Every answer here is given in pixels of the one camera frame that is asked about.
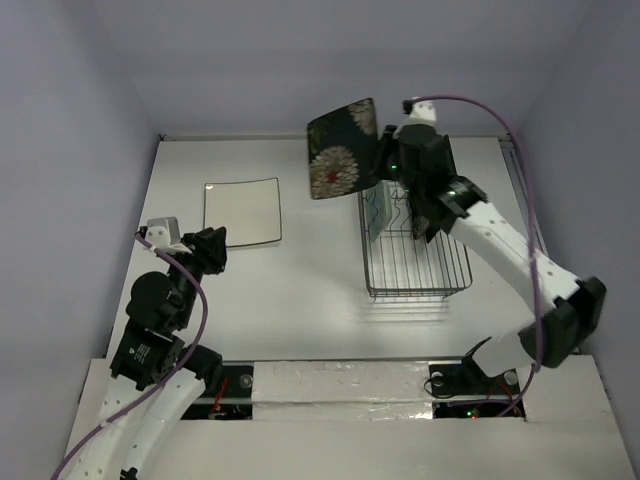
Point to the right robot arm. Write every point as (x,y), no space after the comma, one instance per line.
(566,309)

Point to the wire dish rack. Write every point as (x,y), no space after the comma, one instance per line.
(398,267)

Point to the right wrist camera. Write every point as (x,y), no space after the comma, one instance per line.
(419,111)

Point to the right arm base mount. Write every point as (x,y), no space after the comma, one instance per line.
(458,393)

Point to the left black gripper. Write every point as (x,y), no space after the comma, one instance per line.
(209,247)

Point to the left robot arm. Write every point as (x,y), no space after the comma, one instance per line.
(154,375)

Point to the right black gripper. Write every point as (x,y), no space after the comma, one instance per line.
(383,156)

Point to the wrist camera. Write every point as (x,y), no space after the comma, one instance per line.
(164,234)
(419,111)

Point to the light blue rectangular plate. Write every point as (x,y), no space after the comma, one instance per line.
(378,210)

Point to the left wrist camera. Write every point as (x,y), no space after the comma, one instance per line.
(164,234)

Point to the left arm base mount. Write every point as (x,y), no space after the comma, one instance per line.
(231,399)

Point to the black floral square plate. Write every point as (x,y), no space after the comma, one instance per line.
(341,149)

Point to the white square plate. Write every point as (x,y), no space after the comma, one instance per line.
(250,211)

